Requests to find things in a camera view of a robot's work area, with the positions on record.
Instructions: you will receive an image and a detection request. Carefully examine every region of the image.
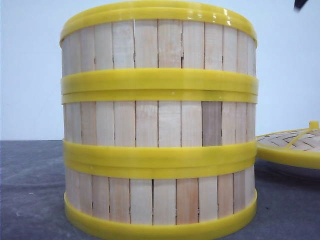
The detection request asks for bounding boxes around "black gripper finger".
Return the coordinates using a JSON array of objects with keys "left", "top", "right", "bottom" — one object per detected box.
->
[{"left": 294, "top": 0, "right": 308, "bottom": 11}]

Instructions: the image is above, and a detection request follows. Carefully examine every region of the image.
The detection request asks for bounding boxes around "woven bamboo steamer lid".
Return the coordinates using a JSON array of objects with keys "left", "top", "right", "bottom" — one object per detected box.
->
[{"left": 256, "top": 120, "right": 320, "bottom": 170}]

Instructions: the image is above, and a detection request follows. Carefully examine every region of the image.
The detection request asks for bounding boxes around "bamboo steamer basket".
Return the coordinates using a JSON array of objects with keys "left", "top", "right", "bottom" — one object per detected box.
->
[
  {"left": 64, "top": 167, "right": 257, "bottom": 240},
  {"left": 60, "top": 0, "right": 259, "bottom": 104},
  {"left": 63, "top": 100, "right": 257, "bottom": 179}
]

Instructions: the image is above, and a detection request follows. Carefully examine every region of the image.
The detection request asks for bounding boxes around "white plate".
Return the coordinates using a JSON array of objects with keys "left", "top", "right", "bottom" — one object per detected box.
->
[{"left": 255, "top": 158, "right": 320, "bottom": 182}]

